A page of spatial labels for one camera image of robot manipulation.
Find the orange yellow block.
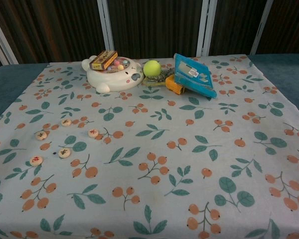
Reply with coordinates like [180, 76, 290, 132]
[165, 75, 187, 96]

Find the blue flat product package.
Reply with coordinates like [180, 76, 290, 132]
[173, 53, 218, 99]

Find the white metal frame post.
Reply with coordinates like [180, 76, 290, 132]
[249, 0, 272, 55]
[97, 0, 115, 57]
[196, 0, 216, 57]
[0, 8, 18, 65]

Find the white bear shaped toy container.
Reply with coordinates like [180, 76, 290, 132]
[81, 55, 145, 94]

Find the yellow green tennis ball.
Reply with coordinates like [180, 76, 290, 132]
[143, 60, 161, 77]

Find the floral berry leaf tablecloth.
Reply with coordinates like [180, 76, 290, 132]
[0, 54, 299, 239]

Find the small brown yellow box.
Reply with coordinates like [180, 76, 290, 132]
[89, 50, 119, 71]

